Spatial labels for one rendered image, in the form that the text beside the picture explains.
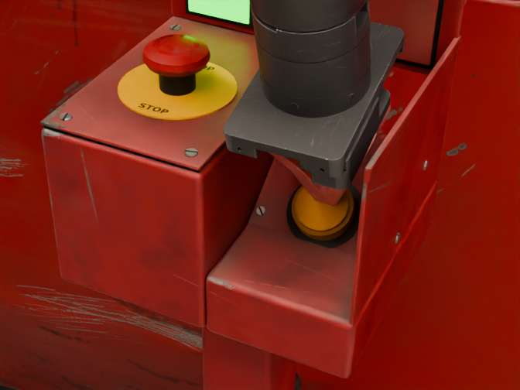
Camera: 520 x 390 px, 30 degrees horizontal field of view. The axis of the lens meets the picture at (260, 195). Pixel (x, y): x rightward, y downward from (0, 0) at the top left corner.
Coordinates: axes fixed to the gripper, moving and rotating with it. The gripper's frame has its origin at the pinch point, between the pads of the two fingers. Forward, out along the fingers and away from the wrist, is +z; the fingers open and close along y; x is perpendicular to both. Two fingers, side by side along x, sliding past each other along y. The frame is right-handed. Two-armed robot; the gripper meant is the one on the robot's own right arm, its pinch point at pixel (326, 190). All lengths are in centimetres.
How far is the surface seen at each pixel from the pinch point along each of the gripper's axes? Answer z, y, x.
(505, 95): 11.7, 22.7, -5.7
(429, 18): -5.6, 10.2, -3.0
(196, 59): -6.9, 1.6, 8.2
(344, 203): 0.9, 0.1, -1.1
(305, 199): 1.0, -0.2, 1.3
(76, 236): 1.3, -7.2, 13.6
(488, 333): 36.3, 16.1, -7.9
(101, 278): 4.0, -8.0, 12.1
